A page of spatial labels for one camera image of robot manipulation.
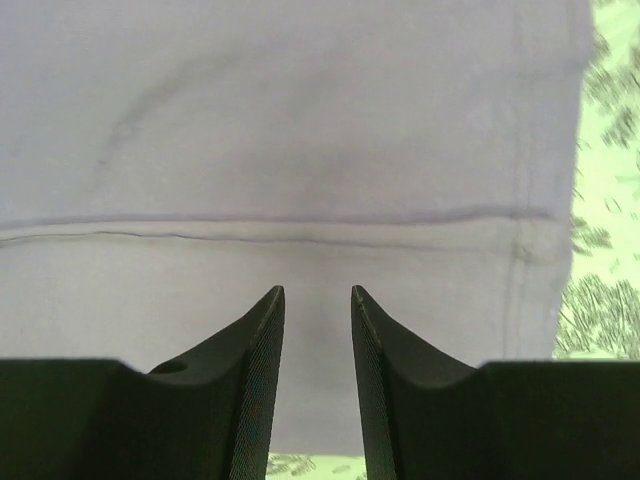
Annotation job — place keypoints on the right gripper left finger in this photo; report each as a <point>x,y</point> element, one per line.
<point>205,414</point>

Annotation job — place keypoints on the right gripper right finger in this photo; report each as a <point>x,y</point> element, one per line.
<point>426,415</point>

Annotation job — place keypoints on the purple t shirt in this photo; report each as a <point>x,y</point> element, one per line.
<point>165,163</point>

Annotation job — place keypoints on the floral patterned table mat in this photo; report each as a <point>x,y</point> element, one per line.
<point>605,200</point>

